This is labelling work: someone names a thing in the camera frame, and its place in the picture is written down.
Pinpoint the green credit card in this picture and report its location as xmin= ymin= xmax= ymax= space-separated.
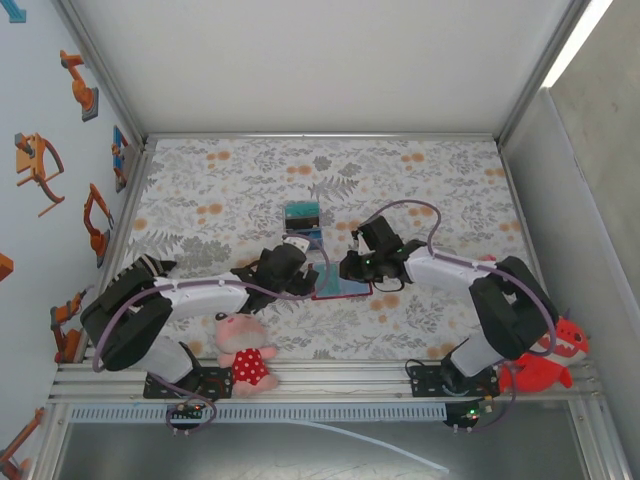
xmin=315 ymin=264 xmax=351 ymax=297

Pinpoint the red and blue book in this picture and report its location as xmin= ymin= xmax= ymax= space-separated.
xmin=310 ymin=262 xmax=375 ymax=302

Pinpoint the blue patterned card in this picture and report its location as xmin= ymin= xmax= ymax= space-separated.
xmin=287 ymin=229 xmax=324 ymax=250

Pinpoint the dark teal card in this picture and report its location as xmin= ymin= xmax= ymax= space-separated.
xmin=285 ymin=202 xmax=321 ymax=230

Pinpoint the floral table mat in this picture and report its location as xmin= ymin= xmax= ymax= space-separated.
xmin=97 ymin=137 xmax=551 ymax=362

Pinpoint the pink plush polka-dot dress toy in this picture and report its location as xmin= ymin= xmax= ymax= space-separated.
xmin=213 ymin=306 xmax=280 ymax=400

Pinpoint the black white striped sock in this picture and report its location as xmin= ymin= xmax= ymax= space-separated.
xmin=110 ymin=253 xmax=177 ymax=291

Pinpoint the small green circuit board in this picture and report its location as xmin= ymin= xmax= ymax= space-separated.
xmin=168 ymin=403 xmax=207 ymax=420

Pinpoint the thin white tube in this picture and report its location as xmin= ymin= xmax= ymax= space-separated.
xmin=292 ymin=418 xmax=451 ymax=474

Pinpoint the red plush monster toy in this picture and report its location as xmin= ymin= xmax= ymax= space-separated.
xmin=499 ymin=312 xmax=590 ymax=394

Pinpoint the wide aluminium base rail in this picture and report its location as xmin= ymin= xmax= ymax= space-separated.
xmin=47 ymin=357 xmax=609 ymax=404

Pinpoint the aluminium frame rail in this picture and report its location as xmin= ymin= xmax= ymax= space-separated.
xmin=143 ymin=131 xmax=503 ymax=142
xmin=497 ymin=142 xmax=601 ymax=366
xmin=79 ymin=142 xmax=156 ymax=364

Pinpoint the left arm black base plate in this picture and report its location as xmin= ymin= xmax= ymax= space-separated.
xmin=143 ymin=366 xmax=235 ymax=400

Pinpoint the white slotted cable duct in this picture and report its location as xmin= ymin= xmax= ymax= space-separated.
xmin=69 ymin=403 xmax=448 ymax=423

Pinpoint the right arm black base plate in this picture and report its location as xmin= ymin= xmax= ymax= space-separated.
xmin=408 ymin=362 xmax=501 ymax=400

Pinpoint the blue orange gantry wall sticker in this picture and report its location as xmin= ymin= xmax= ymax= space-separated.
xmin=110 ymin=124 xmax=132 ymax=195

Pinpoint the aluminium frame upright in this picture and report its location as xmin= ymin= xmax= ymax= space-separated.
xmin=52 ymin=0 xmax=151 ymax=151
xmin=494 ymin=0 xmax=596 ymax=151

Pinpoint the orange claw gripper wall sticker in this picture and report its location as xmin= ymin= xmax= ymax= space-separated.
xmin=13 ymin=131 xmax=67 ymax=219

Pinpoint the aluminium frame leg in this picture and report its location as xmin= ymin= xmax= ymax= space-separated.
xmin=27 ymin=402 xmax=71 ymax=480
xmin=569 ymin=399 xmax=632 ymax=480

